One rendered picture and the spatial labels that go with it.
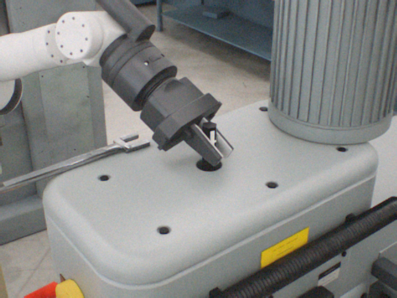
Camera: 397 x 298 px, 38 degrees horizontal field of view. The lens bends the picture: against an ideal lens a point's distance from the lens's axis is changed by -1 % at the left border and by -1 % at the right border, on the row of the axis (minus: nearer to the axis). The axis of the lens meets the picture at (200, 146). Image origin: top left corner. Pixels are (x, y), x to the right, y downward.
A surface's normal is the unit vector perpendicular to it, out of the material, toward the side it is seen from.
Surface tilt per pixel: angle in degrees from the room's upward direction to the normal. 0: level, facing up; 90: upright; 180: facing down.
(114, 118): 0
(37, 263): 0
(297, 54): 90
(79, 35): 76
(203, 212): 0
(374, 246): 90
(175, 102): 31
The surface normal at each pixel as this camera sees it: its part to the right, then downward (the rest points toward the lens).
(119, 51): -0.11, -0.16
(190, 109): 0.41, -0.60
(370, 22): 0.21, 0.48
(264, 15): -0.79, 0.30
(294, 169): 0.00, -0.87
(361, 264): 0.61, 0.39
